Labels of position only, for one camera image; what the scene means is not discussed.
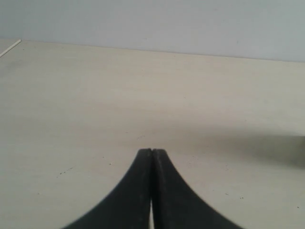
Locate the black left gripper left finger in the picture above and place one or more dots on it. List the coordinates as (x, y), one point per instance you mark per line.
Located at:
(127, 206)

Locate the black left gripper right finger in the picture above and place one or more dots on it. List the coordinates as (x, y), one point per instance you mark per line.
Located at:
(175, 205)

